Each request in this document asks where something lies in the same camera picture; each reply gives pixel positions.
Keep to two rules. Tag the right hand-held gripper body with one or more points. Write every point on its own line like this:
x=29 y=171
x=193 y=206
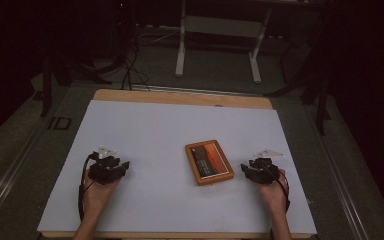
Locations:
x=265 y=171

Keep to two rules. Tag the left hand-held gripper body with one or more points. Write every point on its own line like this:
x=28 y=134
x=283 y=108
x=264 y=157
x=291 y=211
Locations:
x=104 y=171

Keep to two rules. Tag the person's left hand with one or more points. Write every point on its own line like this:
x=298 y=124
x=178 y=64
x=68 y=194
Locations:
x=96 y=195

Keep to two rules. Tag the person's right hand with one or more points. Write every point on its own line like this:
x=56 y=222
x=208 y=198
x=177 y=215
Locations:
x=273 y=196

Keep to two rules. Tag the white paper sheet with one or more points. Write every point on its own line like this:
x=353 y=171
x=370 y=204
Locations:
x=180 y=133

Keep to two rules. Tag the black metal stand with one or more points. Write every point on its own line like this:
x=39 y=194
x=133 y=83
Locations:
x=48 y=83
x=320 y=100

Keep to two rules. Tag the metal floor rail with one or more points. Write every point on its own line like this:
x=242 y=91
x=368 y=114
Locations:
x=340 y=173
x=10 y=180

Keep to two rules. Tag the white metal desk frame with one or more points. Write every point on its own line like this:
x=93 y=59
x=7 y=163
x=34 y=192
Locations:
x=220 y=26

